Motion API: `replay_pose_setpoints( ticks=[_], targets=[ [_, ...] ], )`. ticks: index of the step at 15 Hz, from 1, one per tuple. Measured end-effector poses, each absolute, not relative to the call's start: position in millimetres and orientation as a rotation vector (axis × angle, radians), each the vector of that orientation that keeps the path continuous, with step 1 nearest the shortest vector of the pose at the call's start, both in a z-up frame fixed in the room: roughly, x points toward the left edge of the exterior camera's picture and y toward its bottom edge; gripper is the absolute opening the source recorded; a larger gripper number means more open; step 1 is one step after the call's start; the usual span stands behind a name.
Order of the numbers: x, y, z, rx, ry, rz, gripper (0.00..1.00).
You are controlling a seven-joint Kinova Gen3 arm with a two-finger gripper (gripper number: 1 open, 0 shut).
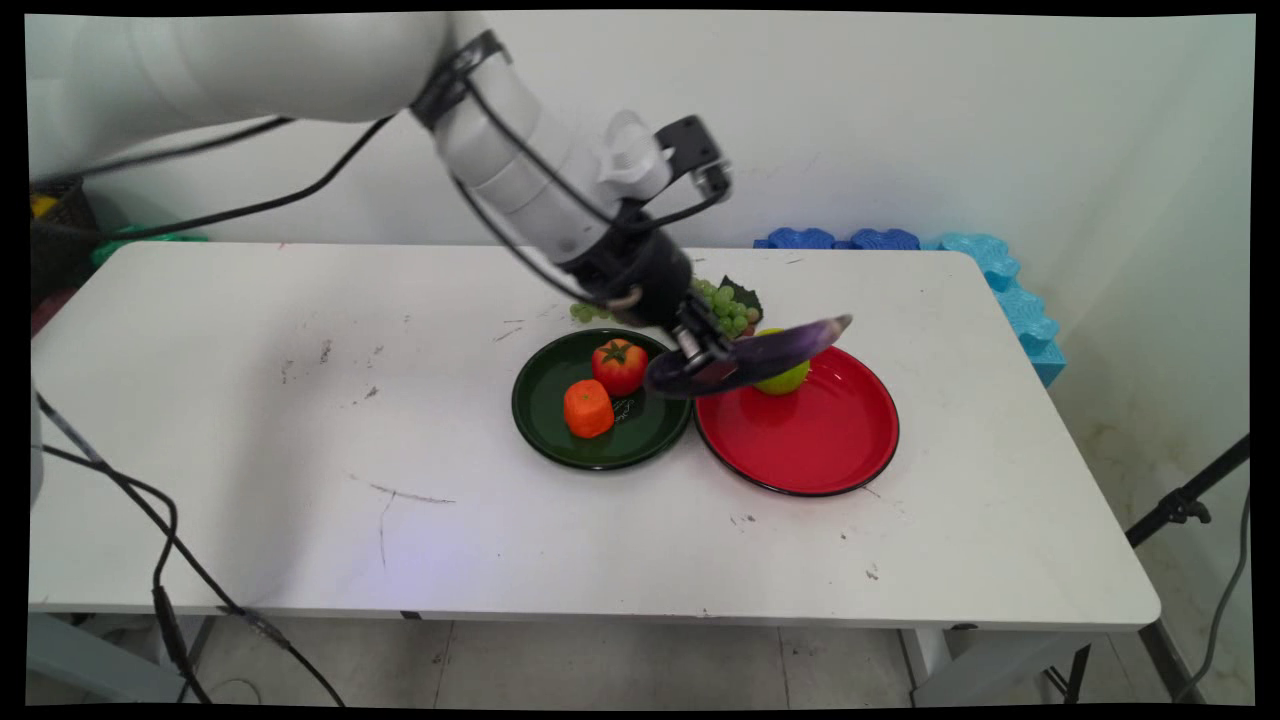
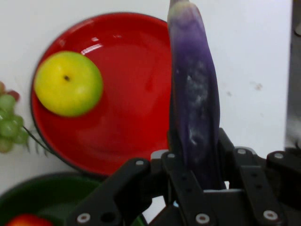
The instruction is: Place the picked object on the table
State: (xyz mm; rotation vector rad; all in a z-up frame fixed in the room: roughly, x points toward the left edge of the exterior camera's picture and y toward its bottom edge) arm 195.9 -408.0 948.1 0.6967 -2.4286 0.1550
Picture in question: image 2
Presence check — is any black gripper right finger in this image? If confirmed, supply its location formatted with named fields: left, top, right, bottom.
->
left=218, top=128, right=301, bottom=226

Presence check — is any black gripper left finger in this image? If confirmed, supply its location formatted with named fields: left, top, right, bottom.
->
left=63, top=130, right=222, bottom=226

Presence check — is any purple toy eggplant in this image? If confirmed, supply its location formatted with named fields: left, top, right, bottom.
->
left=167, top=0, right=227, bottom=190

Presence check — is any red round plate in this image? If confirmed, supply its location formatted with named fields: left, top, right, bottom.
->
left=30, top=12, right=174, bottom=178

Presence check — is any dark green round plate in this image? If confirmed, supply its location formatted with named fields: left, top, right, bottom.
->
left=0, top=171, right=146, bottom=226

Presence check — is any red orange toy tomato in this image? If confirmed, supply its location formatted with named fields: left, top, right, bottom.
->
left=6, top=213, right=55, bottom=226

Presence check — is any yellow green toy apple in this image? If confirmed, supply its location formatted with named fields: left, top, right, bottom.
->
left=33, top=50, right=104, bottom=118

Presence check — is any green toy grape bunch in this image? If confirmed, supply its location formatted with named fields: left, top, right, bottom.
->
left=0, top=81, right=49, bottom=156

